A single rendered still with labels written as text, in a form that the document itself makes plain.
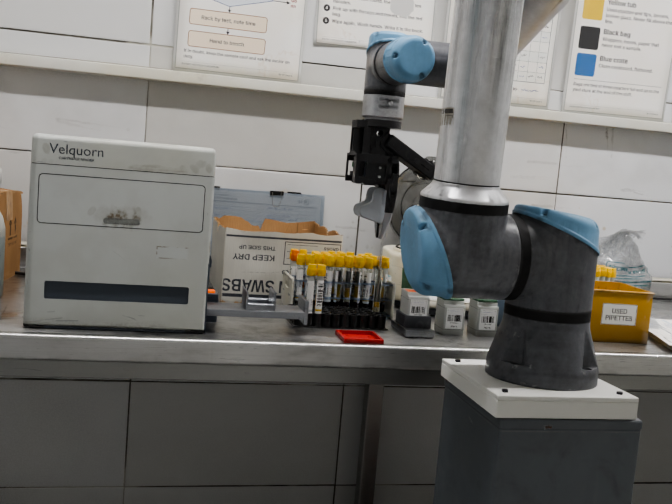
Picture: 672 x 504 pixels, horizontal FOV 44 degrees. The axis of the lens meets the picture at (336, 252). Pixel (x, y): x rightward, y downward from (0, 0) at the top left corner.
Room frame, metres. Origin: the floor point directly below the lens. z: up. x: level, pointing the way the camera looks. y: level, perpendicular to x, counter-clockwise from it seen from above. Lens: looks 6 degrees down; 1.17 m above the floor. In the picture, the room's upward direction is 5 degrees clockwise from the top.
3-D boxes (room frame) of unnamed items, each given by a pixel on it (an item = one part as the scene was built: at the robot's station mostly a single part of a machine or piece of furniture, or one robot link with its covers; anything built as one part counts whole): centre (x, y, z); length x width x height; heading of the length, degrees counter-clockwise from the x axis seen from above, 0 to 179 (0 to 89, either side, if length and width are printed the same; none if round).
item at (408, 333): (1.49, -0.15, 0.89); 0.09 x 0.05 x 0.04; 14
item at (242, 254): (1.79, 0.14, 0.95); 0.29 x 0.25 x 0.15; 13
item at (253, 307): (1.39, 0.15, 0.92); 0.21 x 0.07 x 0.05; 103
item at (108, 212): (1.44, 0.35, 1.03); 0.31 x 0.27 x 0.30; 103
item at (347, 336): (1.40, -0.05, 0.88); 0.07 x 0.07 x 0.01; 13
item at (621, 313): (1.62, -0.53, 0.93); 0.13 x 0.13 x 0.10; 10
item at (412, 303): (1.49, -0.15, 0.92); 0.05 x 0.04 x 0.06; 14
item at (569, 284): (1.13, -0.29, 1.07); 0.13 x 0.12 x 0.14; 103
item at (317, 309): (1.52, -0.01, 0.93); 0.17 x 0.09 x 0.11; 104
